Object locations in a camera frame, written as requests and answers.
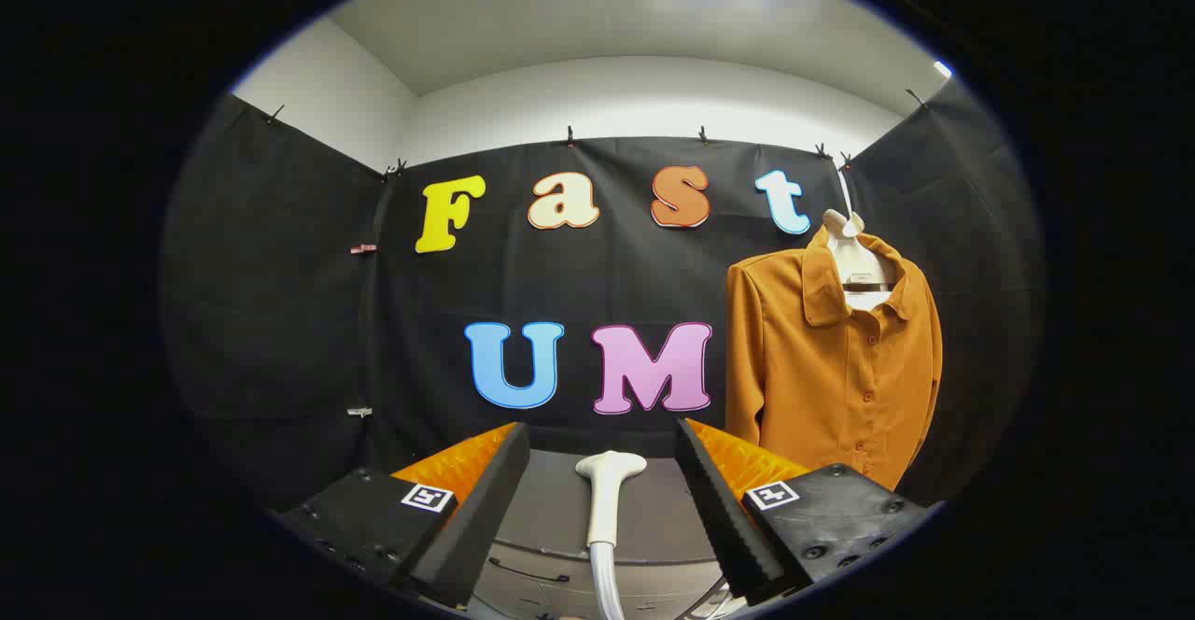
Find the grey cabinet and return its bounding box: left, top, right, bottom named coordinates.
left=467, top=450, right=748, bottom=620

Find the ribbed white steamer hose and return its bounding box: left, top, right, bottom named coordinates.
left=588, top=542, right=628, bottom=620

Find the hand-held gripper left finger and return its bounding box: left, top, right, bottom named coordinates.
left=278, top=422, right=531, bottom=613

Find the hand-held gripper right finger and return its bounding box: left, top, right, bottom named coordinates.
left=674, top=417, right=935, bottom=607

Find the white garment steamer head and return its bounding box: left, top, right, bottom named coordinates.
left=574, top=450, right=649, bottom=548

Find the orange button-up shirt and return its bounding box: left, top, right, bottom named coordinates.
left=724, top=225, right=944, bottom=492

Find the white clothes hanger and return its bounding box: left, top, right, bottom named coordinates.
left=822, top=167, right=902, bottom=313

